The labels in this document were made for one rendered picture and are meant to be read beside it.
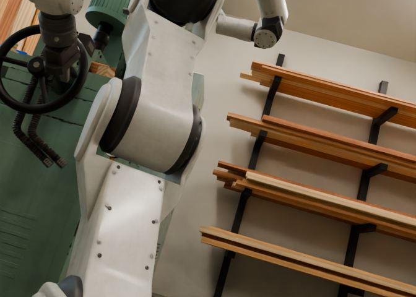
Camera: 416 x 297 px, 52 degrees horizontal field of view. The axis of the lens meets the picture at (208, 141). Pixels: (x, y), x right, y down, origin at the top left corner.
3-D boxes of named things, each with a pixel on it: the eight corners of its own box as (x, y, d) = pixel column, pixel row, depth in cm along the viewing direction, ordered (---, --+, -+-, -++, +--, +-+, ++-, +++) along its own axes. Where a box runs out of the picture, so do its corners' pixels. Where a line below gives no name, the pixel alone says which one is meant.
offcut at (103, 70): (105, 76, 146) (108, 67, 146) (95, 75, 147) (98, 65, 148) (112, 82, 150) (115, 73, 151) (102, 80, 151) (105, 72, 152)
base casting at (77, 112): (-13, 99, 144) (-3, 75, 146) (49, 142, 199) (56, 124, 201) (112, 134, 140) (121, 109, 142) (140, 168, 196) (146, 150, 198)
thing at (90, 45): (45, 33, 140) (51, 18, 142) (57, 49, 151) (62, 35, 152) (83, 43, 139) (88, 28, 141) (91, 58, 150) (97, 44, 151)
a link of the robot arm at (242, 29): (227, 26, 156) (278, 37, 154) (220, 43, 150) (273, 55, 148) (229, 1, 148) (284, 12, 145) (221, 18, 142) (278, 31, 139)
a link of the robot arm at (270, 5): (295, 23, 149) (283, -36, 134) (289, 47, 142) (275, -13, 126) (264, 27, 154) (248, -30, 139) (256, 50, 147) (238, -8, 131)
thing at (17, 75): (4, 77, 146) (8, 67, 146) (29, 99, 166) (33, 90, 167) (114, 107, 142) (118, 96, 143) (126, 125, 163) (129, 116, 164)
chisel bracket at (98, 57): (75, 64, 159) (83, 44, 161) (86, 79, 173) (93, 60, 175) (93, 69, 158) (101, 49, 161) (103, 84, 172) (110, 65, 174)
